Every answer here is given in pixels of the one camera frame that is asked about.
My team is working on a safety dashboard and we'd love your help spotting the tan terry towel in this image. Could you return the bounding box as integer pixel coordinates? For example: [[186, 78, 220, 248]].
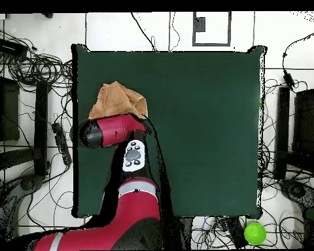
[[88, 80, 149, 120]]

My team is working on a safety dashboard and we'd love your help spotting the black power adapter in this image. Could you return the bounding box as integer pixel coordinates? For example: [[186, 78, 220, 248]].
[[282, 73, 295, 88]]

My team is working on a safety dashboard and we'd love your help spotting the dark green table cloth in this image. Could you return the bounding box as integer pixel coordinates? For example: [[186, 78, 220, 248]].
[[71, 44, 268, 219]]

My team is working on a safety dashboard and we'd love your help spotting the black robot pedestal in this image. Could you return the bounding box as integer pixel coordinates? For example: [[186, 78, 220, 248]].
[[169, 215, 194, 250]]

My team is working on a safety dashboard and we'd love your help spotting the black metal frame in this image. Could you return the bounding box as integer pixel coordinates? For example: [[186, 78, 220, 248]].
[[274, 86, 314, 181], [0, 59, 52, 178]]

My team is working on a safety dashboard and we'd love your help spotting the bright green ball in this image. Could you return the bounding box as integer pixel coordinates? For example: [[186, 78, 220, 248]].
[[243, 222, 267, 246]]

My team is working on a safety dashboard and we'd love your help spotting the grey stand base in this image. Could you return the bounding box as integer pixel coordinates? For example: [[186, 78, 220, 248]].
[[278, 178, 314, 210], [0, 173, 45, 249]]

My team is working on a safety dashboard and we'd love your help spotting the grey square floor frame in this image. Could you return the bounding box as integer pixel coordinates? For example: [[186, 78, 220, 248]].
[[192, 11, 232, 47]]

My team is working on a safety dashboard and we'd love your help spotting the black flat box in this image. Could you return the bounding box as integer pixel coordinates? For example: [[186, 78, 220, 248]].
[[0, 37, 29, 59]]

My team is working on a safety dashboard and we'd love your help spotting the black power strip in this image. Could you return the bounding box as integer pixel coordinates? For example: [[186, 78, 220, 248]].
[[51, 122, 73, 166]]

